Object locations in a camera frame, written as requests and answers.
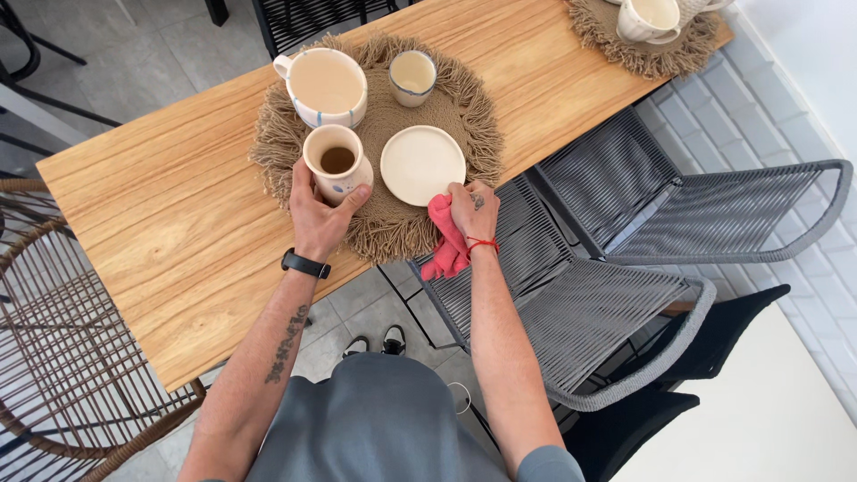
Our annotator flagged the ribbed cream mug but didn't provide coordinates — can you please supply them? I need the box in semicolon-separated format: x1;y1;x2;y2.
616;0;682;46

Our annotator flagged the textured cream mug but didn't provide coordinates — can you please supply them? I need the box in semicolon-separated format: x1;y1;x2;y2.
675;0;736;28

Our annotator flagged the large blue-striped cream mug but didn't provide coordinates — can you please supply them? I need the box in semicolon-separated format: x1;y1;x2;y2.
273;47;368;129

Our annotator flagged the person's right hand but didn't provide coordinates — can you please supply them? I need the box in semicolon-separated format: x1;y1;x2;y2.
446;181;501;247

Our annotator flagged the small blue-rimmed cream cup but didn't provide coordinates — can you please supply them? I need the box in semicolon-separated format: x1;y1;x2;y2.
389;50;438;108

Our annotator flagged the person's left hand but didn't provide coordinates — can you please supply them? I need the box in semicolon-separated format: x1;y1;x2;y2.
289;158;373;264

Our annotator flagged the black metal chair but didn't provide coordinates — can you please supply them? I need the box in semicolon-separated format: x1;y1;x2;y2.
252;0;409;60
0;0;123;159

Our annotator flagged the brown wicker chair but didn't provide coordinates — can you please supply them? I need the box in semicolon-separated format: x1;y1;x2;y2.
0;178;208;482

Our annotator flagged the black wristwatch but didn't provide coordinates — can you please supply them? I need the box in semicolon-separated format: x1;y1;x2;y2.
281;248;332;280

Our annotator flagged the person's grey shirt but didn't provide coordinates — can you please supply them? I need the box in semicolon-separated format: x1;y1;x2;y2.
201;352;586;482

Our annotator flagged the cream cup with blue dots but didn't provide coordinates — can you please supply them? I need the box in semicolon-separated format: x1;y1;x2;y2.
303;125;375;207

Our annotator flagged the white counter top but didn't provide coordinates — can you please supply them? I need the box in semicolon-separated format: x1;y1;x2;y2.
609;301;857;482

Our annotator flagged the round fringed beige placemat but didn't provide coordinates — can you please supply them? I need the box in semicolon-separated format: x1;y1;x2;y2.
566;0;723;80
249;33;504;264

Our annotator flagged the grey rope chair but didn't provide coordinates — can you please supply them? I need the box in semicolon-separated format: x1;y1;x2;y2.
529;107;854;265
408;175;717;412

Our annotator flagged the cream ceramic plate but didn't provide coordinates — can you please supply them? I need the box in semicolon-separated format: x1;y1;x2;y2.
380;125;467;207

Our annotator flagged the pink cloth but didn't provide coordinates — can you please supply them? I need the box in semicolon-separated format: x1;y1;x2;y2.
420;194;471;282

